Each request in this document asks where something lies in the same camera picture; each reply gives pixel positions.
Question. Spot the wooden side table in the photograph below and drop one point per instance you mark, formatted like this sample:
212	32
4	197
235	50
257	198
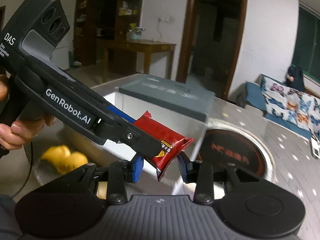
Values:
147	47

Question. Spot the glass jar on table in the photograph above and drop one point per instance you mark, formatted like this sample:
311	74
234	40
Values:
135	34

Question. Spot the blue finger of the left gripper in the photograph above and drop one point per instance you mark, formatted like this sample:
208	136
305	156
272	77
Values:
120	113

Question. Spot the red snack packet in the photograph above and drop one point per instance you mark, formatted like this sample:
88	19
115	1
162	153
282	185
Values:
172	143

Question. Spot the dark wooden shelf cabinet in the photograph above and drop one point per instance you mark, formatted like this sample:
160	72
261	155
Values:
101	19

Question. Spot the starry grey table cloth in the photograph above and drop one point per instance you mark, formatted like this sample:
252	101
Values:
294	167

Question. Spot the black bag on sofa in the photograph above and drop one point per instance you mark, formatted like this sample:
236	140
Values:
295	78

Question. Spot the built-in induction cooker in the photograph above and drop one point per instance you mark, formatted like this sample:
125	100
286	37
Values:
226	144

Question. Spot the white cardboard box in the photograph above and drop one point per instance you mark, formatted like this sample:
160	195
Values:
161	123

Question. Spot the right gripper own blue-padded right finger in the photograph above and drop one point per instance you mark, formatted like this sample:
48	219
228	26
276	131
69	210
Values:
196	171

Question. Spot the grey-green box lid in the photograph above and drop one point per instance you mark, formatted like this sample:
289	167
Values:
193	102

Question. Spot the brown wooden door frame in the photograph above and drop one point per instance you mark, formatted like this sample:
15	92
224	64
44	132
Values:
211	42

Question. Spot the orange duck toy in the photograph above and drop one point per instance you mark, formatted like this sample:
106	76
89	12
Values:
63	159

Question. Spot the blue sofa cushion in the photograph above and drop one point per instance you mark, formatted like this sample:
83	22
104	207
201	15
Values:
253	96

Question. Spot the person's left hand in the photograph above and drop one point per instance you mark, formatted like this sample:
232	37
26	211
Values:
22	132

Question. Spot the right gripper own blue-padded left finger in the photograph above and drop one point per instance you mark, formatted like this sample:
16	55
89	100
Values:
128	171

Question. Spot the butterfly pattern sofa cover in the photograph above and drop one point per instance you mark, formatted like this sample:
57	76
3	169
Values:
290	105

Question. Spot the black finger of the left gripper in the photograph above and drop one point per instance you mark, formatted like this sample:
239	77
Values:
140	141

